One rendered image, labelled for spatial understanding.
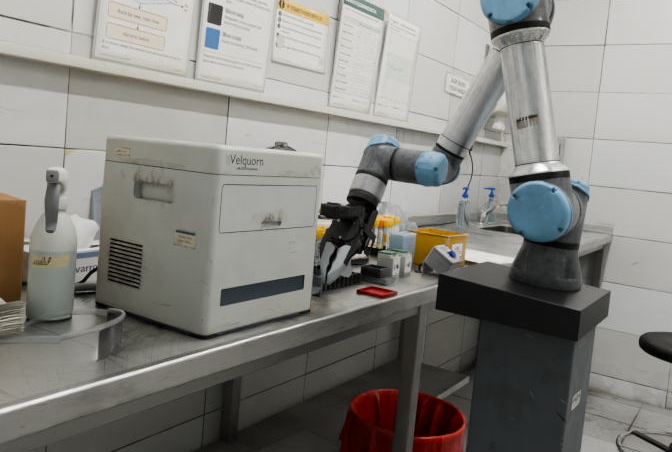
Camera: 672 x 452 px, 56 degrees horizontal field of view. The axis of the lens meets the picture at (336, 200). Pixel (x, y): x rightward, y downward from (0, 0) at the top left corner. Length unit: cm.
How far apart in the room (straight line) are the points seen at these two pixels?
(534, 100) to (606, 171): 255
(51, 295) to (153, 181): 23
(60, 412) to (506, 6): 101
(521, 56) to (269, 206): 57
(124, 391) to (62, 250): 29
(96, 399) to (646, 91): 338
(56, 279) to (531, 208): 84
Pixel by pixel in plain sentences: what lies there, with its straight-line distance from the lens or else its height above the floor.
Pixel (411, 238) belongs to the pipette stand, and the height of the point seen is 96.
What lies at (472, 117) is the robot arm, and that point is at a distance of 147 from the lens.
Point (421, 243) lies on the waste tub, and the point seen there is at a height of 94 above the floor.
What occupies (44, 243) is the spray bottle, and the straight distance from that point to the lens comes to 108.
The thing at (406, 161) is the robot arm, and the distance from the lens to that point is 138.
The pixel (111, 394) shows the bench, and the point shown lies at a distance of 87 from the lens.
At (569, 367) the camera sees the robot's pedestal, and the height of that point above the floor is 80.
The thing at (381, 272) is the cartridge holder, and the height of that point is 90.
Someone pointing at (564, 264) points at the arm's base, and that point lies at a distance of 142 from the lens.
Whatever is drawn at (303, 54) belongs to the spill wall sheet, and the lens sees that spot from 219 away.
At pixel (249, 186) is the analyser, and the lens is 103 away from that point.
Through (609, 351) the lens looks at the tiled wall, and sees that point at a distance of 392.
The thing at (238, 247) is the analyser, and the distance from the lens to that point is 103.
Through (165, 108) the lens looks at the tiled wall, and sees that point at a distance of 175.
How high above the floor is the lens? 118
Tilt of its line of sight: 4 degrees down
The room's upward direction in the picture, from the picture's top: 5 degrees clockwise
